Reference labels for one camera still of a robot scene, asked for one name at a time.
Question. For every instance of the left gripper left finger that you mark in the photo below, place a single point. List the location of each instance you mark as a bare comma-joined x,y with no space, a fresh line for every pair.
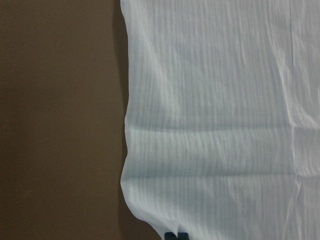
170,236

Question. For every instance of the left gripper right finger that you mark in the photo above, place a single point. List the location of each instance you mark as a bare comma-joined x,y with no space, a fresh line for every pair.
182,236

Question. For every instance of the light blue striped shirt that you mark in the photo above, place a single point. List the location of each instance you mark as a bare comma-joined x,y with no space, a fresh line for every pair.
223,119

